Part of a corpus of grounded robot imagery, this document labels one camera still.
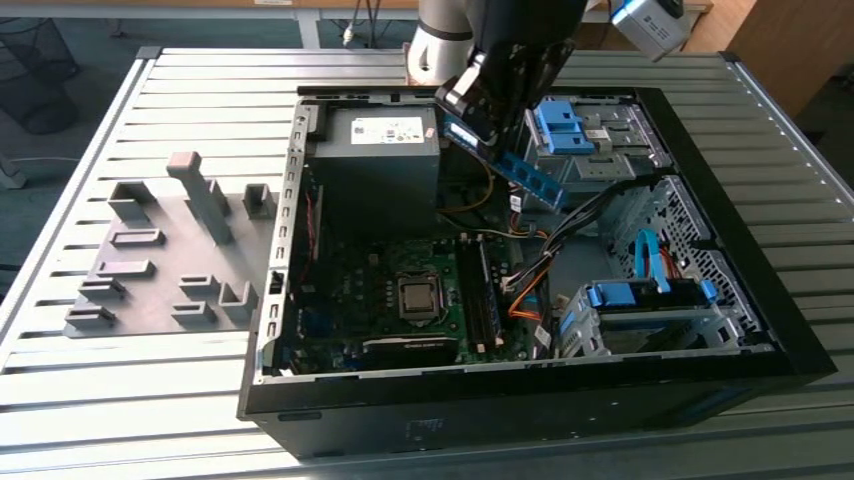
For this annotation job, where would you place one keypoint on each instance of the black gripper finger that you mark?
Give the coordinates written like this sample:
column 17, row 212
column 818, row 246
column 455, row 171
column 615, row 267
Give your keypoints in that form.
column 474, row 95
column 540, row 85

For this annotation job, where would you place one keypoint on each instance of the blue plastic drive carrier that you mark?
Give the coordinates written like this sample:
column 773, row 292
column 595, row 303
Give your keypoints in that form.
column 563, row 130

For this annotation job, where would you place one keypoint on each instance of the grey metal drive cage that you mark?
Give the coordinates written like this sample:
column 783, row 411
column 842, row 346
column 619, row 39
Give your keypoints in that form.
column 600, row 170

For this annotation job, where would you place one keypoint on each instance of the grey power supply unit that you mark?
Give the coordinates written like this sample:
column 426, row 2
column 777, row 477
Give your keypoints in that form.
column 374, row 170

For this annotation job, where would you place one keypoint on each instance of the wooden cabinet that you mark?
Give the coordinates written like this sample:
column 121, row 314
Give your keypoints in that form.
column 787, row 50

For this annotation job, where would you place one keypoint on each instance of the silver CPU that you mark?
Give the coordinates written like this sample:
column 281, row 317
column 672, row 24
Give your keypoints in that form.
column 419, row 300

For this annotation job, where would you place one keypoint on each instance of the hard disk in blue carrier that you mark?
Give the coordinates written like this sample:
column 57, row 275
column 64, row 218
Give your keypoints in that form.
column 620, row 295

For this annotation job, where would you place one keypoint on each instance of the black open PC case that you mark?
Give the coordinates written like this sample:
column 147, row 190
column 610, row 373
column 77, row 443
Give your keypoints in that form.
column 734, row 250

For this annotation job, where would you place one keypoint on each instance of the green motherboard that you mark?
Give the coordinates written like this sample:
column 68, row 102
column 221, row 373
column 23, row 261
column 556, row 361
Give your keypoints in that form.
column 347, row 300

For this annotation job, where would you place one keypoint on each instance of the CPU socket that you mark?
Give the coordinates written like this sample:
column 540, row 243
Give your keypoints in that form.
column 419, row 320

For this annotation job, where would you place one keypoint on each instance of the black graphics card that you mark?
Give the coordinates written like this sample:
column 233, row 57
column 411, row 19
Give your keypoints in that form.
column 410, row 353

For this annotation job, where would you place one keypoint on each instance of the grey parts rack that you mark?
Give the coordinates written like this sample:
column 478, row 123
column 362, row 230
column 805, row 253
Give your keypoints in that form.
column 167, row 240

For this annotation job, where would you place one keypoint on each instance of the grey metal disk bay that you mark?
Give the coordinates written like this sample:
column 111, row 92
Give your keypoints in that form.
column 723, row 325

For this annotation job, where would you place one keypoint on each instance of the black mesh wastebasket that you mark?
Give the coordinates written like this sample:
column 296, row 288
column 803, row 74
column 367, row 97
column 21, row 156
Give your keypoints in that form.
column 33, row 90

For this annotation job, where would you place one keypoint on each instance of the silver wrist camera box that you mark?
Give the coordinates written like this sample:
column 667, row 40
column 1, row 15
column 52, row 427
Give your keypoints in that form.
column 650, row 27

